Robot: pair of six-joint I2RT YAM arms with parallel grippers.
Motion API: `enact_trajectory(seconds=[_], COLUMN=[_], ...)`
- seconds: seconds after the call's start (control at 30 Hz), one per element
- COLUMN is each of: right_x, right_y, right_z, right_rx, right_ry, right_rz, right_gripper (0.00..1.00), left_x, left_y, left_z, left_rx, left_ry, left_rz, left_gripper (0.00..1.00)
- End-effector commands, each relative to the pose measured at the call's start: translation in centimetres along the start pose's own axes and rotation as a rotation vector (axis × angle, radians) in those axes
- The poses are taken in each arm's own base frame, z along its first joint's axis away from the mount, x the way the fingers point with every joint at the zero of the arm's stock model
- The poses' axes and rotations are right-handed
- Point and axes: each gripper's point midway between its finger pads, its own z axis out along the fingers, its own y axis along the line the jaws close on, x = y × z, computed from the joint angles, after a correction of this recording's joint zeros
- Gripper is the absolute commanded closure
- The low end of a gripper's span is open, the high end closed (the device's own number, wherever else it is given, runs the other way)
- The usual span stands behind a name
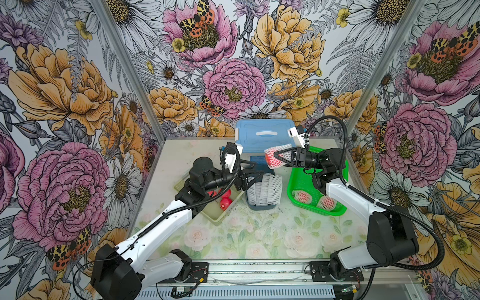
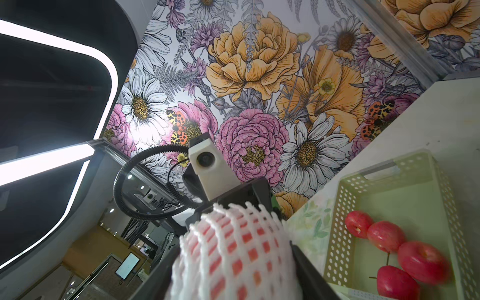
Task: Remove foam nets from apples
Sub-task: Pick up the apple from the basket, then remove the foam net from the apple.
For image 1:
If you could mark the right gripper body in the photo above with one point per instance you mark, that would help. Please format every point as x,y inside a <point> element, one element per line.
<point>304,158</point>

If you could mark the pale green perforated basket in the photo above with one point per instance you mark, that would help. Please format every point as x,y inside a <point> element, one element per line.
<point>212,214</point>

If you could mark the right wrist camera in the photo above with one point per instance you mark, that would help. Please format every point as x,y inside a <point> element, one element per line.
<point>300,136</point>

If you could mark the aluminium front rail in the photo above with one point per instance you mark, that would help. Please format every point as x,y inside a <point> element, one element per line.
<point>284,280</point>

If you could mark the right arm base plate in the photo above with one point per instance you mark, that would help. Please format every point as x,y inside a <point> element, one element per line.
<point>325,271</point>

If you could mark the blue lidded storage box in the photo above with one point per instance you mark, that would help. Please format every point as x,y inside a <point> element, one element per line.
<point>257,135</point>

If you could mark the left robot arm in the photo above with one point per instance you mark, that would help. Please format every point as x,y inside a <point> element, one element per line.
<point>121,272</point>

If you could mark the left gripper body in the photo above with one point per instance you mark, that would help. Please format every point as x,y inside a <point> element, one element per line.
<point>240,183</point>

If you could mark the bright green perforated basket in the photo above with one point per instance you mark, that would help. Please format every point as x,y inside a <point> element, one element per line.
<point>300,181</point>

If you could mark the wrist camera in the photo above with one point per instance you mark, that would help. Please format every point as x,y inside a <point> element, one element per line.
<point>300,136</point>
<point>228,158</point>

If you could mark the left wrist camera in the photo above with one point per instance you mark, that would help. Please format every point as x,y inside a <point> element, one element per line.
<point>228,158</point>

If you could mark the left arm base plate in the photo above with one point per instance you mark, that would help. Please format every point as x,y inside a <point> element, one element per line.
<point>192,273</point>

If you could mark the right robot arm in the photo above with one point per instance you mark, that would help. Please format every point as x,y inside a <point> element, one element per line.
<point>390,231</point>

